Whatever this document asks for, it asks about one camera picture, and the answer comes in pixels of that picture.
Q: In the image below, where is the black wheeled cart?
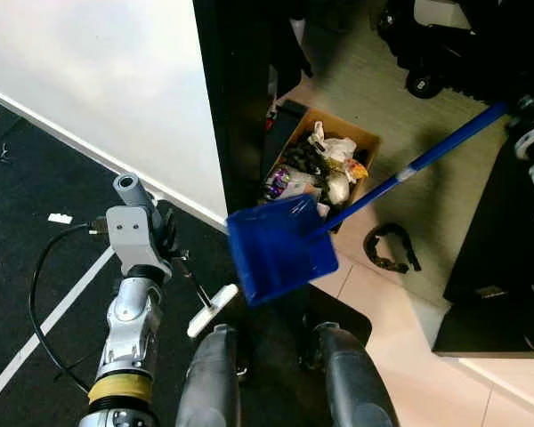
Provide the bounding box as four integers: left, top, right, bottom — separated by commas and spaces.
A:
376, 0, 534, 101

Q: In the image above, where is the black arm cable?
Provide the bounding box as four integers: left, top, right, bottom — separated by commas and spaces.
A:
28, 222, 117, 397

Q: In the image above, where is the black horseshoe-shaped object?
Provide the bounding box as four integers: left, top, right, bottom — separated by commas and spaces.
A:
362, 222, 422, 275

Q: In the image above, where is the brown cardboard box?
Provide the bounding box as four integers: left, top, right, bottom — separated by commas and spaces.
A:
261, 107, 383, 235

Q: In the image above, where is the grey left robot leg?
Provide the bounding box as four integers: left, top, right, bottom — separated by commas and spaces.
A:
175, 324, 243, 427

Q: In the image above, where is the black low board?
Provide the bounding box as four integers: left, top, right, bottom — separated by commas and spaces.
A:
431, 141, 534, 359

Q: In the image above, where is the yellow wrapper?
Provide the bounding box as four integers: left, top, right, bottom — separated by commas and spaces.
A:
344, 157, 370, 184

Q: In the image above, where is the silver foil packet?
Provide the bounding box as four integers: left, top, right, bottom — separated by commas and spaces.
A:
324, 171, 351, 208

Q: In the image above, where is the black cabinet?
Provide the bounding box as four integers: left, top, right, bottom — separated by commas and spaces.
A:
192, 0, 314, 217

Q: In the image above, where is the grey robot leg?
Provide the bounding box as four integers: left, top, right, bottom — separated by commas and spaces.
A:
175, 324, 243, 427
311, 321, 401, 427

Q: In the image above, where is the white red container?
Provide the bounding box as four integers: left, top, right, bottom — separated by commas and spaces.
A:
265, 64, 282, 127

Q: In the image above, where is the white plastic bag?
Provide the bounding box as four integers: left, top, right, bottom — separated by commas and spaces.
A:
306, 120, 360, 166

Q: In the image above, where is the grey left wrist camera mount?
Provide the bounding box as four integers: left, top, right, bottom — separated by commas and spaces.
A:
105, 205, 174, 279

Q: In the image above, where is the grey right robot leg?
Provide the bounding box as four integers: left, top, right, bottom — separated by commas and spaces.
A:
311, 321, 401, 427

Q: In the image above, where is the purple snack packet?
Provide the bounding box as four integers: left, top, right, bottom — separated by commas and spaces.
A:
264, 166, 296, 202

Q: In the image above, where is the blue long-handled dustpan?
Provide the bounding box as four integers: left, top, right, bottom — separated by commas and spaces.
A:
225, 101, 510, 309

